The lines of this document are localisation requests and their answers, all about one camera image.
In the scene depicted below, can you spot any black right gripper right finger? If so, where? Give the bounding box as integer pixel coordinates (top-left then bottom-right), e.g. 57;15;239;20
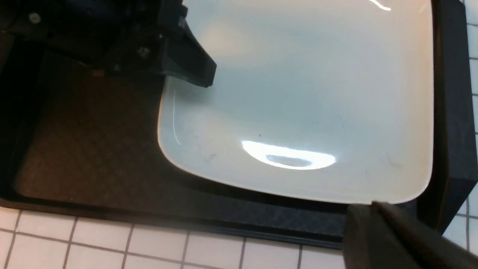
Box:
372;201;478;269

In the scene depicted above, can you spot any large white square plate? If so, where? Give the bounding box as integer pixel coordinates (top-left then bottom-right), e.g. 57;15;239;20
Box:
158;0;434;204

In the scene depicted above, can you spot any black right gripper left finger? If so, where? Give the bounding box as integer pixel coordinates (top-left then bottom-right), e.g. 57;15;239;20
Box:
342;205;421;269

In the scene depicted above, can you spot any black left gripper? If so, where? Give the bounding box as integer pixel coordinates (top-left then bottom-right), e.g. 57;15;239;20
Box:
1;0;217;87

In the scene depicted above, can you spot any black serving tray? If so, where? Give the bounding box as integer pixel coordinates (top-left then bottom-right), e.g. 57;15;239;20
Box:
1;0;477;249

